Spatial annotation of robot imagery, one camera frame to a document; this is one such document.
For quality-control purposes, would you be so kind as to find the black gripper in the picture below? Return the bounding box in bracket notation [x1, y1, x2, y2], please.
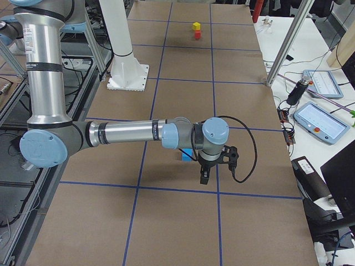
[197, 150, 223, 185]

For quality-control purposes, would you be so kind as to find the blue block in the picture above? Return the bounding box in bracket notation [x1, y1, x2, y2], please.
[181, 149, 193, 161]

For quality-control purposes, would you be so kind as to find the red block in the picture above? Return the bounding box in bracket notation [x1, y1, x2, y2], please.
[194, 30, 201, 40]

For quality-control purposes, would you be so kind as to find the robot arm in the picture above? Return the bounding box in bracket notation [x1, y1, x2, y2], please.
[13, 1, 229, 185]

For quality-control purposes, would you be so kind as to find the black water bottle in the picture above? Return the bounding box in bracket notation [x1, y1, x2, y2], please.
[286, 76, 309, 106]

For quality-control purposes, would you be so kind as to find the near teach pendant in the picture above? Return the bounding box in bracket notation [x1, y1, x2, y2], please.
[293, 101, 350, 145]

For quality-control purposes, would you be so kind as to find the teach pendant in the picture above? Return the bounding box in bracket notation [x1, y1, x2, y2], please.
[293, 101, 350, 145]
[303, 70, 344, 99]

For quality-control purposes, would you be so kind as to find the yellow block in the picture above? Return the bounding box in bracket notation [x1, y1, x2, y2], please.
[192, 22, 201, 30]

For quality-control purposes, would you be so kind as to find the far teach pendant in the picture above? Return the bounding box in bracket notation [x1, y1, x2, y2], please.
[303, 70, 344, 99]

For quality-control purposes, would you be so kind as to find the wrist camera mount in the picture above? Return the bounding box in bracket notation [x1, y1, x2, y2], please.
[220, 145, 239, 172]

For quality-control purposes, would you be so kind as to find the black camera cable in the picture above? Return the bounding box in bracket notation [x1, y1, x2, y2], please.
[215, 115, 258, 183]

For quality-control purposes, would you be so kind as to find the white pedestal column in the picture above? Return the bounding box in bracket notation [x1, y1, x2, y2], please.
[99, 0, 149, 91]

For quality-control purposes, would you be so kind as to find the aluminium frame post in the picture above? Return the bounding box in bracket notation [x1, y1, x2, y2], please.
[265, 0, 315, 87]

